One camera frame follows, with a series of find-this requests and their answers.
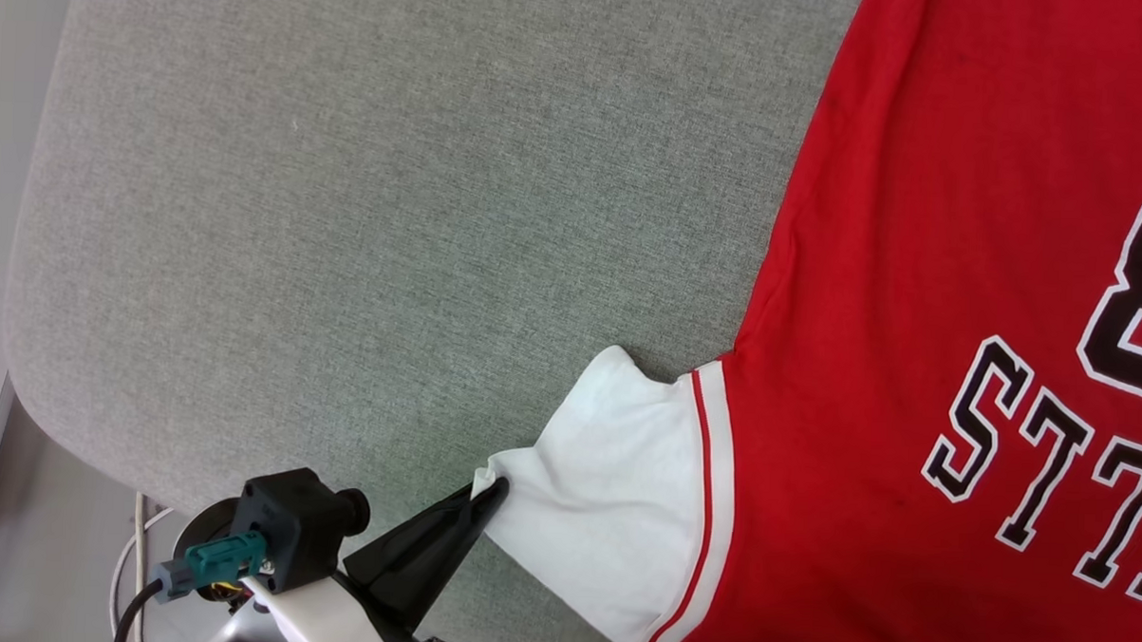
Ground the thin white cable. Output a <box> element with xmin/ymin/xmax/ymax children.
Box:
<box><xmin>107</xmin><ymin>491</ymin><xmax>178</xmax><ymax>637</ymax></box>

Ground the grey fabric sofa cushion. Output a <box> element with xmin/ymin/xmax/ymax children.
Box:
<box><xmin>0</xmin><ymin>0</ymin><xmax>868</xmax><ymax>642</ymax></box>

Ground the red and white jersey shirt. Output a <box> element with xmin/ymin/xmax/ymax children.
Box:
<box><xmin>468</xmin><ymin>0</ymin><xmax>1142</xmax><ymax>642</ymax></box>

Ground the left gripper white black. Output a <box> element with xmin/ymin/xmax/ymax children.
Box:
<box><xmin>235</xmin><ymin>467</ymin><xmax>512</xmax><ymax>642</ymax></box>

